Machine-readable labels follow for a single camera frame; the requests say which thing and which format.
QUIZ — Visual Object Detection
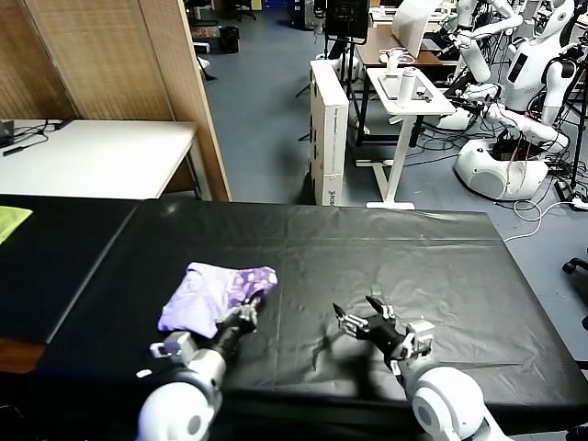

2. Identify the white curved sheet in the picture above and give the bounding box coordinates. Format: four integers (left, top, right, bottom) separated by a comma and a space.
390, 0, 444, 59

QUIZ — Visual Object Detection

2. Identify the black chair base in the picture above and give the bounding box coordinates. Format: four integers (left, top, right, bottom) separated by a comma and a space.
562, 256, 588, 295

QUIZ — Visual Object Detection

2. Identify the white floor cable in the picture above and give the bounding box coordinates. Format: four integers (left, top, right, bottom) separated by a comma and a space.
503, 199, 580, 243

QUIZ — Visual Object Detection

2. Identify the white humanoid robot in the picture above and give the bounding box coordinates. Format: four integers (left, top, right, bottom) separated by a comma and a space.
451, 0, 524, 86
451, 0, 582, 202

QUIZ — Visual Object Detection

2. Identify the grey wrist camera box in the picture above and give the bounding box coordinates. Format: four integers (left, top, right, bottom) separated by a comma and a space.
403, 320, 435, 359
150, 331, 198, 364

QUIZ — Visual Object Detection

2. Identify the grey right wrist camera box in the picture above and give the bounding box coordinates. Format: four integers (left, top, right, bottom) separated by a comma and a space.
403, 320, 435, 359

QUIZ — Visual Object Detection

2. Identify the black monitor on tripod stand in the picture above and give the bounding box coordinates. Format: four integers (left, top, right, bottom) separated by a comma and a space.
295, 0, 371, 141

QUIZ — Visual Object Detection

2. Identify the white pedestal side table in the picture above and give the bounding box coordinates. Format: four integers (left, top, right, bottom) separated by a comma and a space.
355, 66, 458, 210

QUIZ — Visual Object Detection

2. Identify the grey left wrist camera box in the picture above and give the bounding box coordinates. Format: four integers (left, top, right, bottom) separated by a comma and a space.
150, 331, 198, 364

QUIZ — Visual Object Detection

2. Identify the black trash bin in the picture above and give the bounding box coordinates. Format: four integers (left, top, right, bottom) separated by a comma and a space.
219, 25, 241, 54

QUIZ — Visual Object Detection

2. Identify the lavender t-shirt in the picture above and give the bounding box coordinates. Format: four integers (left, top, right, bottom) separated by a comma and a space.
157, 261, 280, 340

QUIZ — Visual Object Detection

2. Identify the small white floor object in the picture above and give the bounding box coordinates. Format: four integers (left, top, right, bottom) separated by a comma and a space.
198, 55, 218, 83

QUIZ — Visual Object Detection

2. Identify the wooden folding screen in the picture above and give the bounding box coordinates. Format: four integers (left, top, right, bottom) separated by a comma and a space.
0, 0, 233, 203

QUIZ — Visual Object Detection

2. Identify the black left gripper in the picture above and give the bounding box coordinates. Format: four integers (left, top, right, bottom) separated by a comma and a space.
213, 296, 264, 362

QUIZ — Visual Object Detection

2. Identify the small white desk gadget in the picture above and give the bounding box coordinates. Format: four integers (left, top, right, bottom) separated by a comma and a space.
379, 48, 413, 74

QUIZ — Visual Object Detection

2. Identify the grey tablet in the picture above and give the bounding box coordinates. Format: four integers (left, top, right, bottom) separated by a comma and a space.
378, 73, 435, 101

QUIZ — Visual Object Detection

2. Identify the large black table cover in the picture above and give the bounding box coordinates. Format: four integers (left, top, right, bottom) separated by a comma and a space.
36, 198, 583, 417

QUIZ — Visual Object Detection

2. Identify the green cloth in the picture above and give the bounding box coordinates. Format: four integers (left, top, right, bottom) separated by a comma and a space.
0, 205, 35, 245

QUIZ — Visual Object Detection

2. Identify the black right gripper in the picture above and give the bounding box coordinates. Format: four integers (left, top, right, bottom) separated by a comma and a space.
333, 295, 408, 359

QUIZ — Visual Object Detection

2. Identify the brown wooden desk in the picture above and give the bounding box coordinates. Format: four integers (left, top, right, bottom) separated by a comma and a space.
355, 26, 459, 148

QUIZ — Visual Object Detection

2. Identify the small black table cover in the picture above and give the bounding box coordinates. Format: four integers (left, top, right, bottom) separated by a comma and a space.
0, 192, 141, 345

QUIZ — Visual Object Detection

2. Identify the black stick device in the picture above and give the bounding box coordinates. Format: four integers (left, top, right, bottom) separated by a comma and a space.
3, 142, 38, 157

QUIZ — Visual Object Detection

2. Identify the black cable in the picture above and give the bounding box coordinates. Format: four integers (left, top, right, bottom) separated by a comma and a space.
13, 118, 74, 139

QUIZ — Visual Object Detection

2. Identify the white rectangular table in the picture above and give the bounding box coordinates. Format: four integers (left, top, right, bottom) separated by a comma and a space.
0, 119, 203, 201

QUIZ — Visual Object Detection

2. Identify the white thermos bottle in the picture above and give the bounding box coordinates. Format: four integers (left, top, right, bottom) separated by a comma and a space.
396, 65, 418, 109

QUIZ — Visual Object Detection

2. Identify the tall white cardboard box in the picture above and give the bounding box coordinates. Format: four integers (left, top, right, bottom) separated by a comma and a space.
307, 59, 350, 208

